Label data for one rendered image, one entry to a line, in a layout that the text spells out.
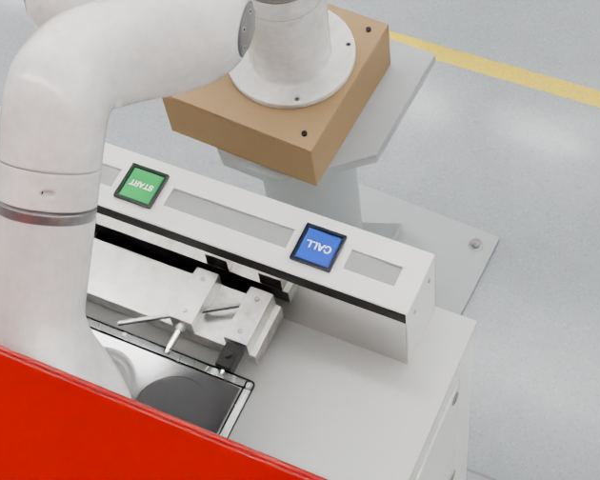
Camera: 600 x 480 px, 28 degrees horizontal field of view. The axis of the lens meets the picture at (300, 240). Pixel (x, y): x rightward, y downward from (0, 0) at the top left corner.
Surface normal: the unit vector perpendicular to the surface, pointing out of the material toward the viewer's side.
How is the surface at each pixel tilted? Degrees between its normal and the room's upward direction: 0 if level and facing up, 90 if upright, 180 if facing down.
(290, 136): 2
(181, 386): 0
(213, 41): 68
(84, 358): 54
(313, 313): 90
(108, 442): 0
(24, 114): 45
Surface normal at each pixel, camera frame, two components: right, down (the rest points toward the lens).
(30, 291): 0.07, 0.29
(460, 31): -0.10, -0.51
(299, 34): 0.36, 0.79
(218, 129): -0.47, 0.78
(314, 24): 0.71, 0.58
